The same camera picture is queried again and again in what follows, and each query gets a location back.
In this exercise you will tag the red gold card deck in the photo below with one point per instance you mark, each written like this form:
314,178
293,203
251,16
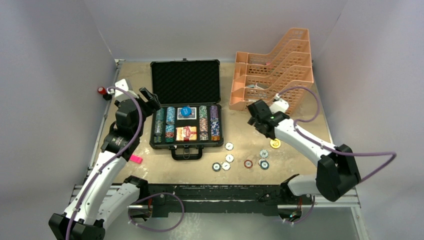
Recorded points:
186,134

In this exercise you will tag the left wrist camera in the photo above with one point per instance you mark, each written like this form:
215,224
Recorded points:
124,89

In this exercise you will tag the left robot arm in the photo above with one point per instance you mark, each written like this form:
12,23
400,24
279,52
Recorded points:
91,212

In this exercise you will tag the blue round button chip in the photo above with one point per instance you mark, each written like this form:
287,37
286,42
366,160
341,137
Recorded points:
186,111

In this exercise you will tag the white poker chip lower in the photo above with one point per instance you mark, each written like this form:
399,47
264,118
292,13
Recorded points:
226,166

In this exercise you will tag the red emergency button left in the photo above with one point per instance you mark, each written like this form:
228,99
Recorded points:
104,93

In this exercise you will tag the red poker chip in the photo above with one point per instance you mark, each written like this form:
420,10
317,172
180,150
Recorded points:
248,164

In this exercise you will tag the black base frame rail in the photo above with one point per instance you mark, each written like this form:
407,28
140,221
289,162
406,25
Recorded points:
265,199

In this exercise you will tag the white poker chip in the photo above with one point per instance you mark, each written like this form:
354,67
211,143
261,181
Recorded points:
229,158
264,153
226,166
229,146

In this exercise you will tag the blue playing card deck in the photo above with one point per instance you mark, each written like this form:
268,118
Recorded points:
192,117

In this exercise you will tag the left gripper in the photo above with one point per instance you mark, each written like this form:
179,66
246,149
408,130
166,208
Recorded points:
151,105

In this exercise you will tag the orange plastic file tray rack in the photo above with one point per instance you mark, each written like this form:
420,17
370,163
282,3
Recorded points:
288,66

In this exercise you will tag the yellow round button chip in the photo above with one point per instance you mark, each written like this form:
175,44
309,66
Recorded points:
275,143

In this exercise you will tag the pink highlighter marker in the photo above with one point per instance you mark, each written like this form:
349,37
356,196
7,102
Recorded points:
136,159

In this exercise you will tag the white poker chip right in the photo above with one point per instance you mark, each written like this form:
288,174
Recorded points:
264,153

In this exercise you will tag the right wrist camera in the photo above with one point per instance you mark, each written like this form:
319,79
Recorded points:
278,105

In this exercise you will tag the dark green poker chip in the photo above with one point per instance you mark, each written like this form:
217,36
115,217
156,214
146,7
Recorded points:
216,167

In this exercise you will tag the teal poker chip right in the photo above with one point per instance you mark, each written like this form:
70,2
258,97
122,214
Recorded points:
264,165

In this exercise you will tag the white poker chip upper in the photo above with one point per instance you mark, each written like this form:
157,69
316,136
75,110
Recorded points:
229,146

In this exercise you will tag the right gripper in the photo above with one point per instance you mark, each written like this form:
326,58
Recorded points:
254,122

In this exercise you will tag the black poker set case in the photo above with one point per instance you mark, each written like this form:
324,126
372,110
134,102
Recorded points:
187,83

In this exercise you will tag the white poker chip middle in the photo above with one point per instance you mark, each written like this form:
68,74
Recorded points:
229,158

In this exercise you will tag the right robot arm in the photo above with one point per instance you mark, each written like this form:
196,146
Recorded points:
336,168

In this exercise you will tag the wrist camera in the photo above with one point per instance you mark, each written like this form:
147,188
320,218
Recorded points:
124,89
278,105

